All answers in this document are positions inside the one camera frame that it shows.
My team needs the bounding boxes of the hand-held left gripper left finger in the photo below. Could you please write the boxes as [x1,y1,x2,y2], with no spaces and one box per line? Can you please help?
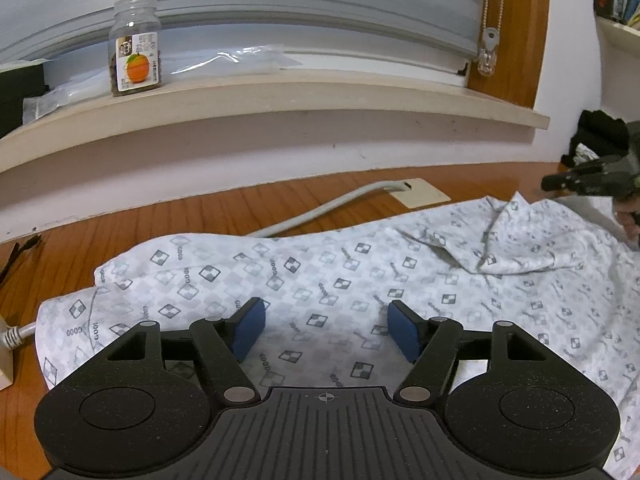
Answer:
[104,298,266,406]

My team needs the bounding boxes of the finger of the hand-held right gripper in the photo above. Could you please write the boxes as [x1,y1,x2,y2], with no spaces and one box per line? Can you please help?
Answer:
[542,159,618,196]

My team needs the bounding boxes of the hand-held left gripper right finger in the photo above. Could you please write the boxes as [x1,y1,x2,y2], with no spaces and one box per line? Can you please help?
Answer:
[387,299,549,405]

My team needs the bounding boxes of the white patterned pajama garment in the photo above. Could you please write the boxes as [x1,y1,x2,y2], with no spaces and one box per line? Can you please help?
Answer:
[36,194,640,478]

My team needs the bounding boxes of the stack of dark folded clothes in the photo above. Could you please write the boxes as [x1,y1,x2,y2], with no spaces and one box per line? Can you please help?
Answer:
[560,109,633,171]

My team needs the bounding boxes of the folded white patterned garment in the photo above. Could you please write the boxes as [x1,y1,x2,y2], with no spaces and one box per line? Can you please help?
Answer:
[572,142,601,166]

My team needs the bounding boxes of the white shelf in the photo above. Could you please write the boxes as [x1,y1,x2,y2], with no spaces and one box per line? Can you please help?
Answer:
[597,15,640,111]

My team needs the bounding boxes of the beige stone window sill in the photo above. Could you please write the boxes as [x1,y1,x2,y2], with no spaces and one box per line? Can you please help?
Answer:
[0,67,551,243]

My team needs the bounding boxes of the clear jar with orange label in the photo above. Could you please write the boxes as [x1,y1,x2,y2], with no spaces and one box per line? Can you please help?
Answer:
[109,0,163,97]

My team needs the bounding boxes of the black box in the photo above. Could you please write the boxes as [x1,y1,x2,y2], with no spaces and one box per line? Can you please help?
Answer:
[0,59,51,138]

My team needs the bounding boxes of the grey window blind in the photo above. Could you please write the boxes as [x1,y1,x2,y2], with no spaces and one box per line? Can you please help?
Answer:
[0,0,488,81]

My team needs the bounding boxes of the beige cable cover plate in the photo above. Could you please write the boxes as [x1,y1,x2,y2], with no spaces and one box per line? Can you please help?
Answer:
[389,177,451,211]

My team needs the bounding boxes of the white cable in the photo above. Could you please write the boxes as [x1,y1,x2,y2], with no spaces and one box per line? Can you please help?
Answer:
[0,180,413,348]

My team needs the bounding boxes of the wooden window frame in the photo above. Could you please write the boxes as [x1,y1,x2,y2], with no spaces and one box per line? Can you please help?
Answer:
[462,0,552,109]

